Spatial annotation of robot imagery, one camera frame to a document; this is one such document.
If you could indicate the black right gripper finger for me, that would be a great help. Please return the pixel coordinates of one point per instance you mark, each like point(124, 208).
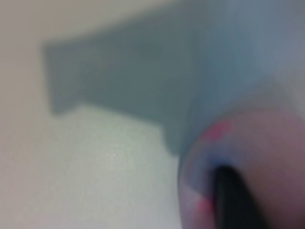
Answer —
point(236, 202)

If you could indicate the pink peach with green leaf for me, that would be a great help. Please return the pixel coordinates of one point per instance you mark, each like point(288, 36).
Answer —
point(274, 148)

